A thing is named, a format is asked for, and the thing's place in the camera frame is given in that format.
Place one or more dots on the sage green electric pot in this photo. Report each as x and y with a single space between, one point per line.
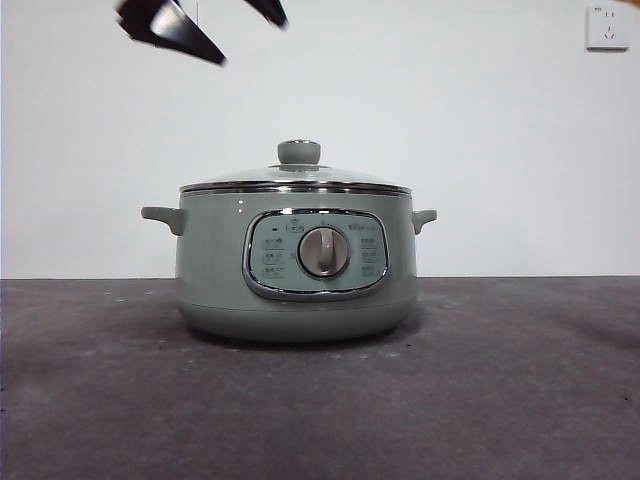
215 280

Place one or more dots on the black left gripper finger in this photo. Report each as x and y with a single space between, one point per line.
187 37
272 12

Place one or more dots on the glass lid with green knob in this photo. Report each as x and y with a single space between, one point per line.
299 152

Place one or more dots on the white wall socket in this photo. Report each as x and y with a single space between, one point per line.
607 27

